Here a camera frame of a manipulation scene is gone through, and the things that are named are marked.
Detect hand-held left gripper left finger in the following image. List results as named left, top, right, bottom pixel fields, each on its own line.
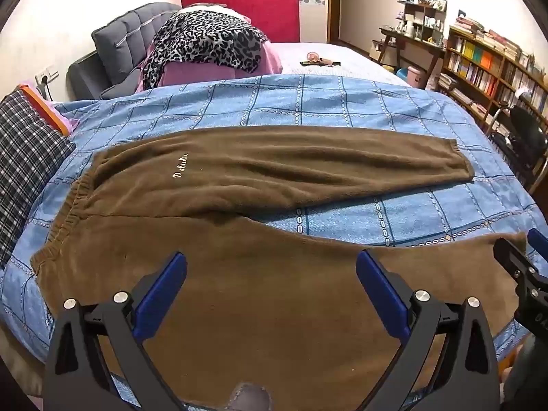
left=45, top=252, right=189, bottom=411

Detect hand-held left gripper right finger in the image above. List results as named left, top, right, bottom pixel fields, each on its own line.
left=356, top=249, right=501, bottom=411

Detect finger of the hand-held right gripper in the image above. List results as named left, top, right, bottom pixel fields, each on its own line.
left=527, top=228, right=548, bottom=263
left=492, top=236, right=548, bottom=298

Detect brown fleece pants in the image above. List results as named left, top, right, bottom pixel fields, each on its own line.
left=32, top=126, right=529, bottom=411

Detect black office chair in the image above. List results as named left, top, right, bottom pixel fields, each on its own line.
left=488, top=105, right=548, bottom=183

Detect wooden bookshelf with books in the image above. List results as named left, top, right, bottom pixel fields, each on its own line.
left=437, top=16, right=548, bottom=138

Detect dark plaid pillow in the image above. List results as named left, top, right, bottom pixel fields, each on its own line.
left=0, top=90, right=78, bottom=266

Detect blue checked bedspread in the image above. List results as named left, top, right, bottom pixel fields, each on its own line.
left=0, top=74, right=544, bottom=411

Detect pink plastic bin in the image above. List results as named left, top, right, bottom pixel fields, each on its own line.
left=406, top=65, right=430, bottom=89

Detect orange-edged pink pillow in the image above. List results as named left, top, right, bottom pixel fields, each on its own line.
left=19, top=83, right=80, bottom=135

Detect pale pink bed sheet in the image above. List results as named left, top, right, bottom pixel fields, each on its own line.
left=267, top=42, right=412, bottom=88

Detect wooden desk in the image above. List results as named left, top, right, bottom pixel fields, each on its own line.
left=370, top=27, right=446, bottom=81

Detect wooden desktop shelf unit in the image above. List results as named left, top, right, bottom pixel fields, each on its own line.
left=397, top=0, right=448, bottom=46

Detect grey padded headboard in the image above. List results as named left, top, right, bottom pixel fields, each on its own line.
left=68, top=2, right=185, bottom=100

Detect leopard print cloth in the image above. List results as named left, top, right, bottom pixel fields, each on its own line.
left=141, top=9, right=271, bottom=90

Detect red upright board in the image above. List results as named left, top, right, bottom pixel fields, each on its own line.
left=177, top=0, right=300, bottom=43

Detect white wall socket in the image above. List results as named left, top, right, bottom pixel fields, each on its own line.
left=35, top=66, right=60, bottom=85

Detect brown door frame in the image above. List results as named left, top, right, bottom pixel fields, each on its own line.
left=327, top=0, right=352, bottom=44

